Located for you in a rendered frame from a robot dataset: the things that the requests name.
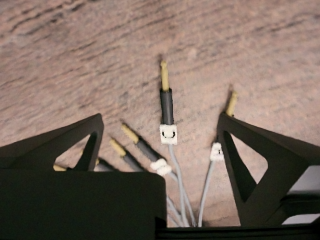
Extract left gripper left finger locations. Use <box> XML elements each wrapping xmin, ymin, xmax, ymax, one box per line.
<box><xmin>0</xmin><ymin>113</ymin><xmax>104</xmax><ymax>171</ymax></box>

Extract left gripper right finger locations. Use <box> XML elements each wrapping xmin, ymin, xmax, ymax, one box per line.
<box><xmin>217</xmin><ymin>113</ymin><xmax>320</xmax><ymax>226</ymax></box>

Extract black jack plug with tag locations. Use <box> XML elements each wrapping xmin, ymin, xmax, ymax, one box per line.
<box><xmin>160</xmin><ymin>59</ymin><xmax>177</xmax><ymax>141</ymax></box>
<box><xmin>210</xmin><ymin>89</ymin><xmax>237</xmax><ymax>157</ymax></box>
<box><xmin>54</xmin><ymin>163</ymin><xmax>73</xmax><ymax>171</ymax></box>
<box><xmin>81</xmin><ymin>148</ymin><xmax>121</xmax><ymax>171</ymax></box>
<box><xmin>122</xmin><ymin>123</ymin><xmax>172</xmax><ymax>172</ymax></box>
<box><xmin>110</xmin><ymin>138</ymin><xmax>147</xmax><ymax>172</ymax></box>

